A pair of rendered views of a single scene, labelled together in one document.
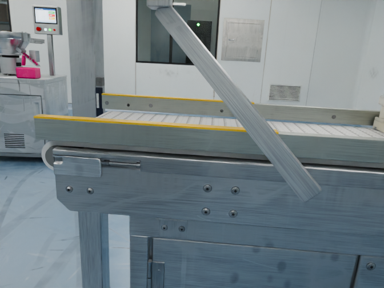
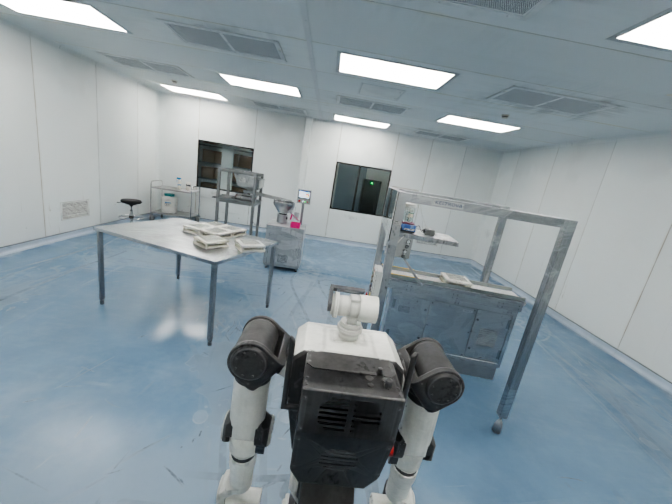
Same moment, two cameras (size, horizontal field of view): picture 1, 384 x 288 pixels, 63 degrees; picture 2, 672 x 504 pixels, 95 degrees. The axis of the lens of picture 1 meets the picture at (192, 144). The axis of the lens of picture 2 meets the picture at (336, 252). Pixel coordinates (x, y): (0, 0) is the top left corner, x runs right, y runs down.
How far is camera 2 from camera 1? 2.56 m
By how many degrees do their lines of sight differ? 2
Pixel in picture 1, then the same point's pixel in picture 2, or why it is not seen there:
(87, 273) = not seen: hidden behind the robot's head
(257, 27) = not seen: hidden behind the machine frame
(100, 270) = not seen: hidden behind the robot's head
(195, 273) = (401, 301)
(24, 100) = (292, 239)
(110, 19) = (316, 179)
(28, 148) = (288, 263)
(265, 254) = (414, 298)
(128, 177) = (395, 282)
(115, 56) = (316, 202)
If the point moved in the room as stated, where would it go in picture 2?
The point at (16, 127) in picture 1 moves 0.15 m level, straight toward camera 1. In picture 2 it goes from (284, 252) to (287, 254)
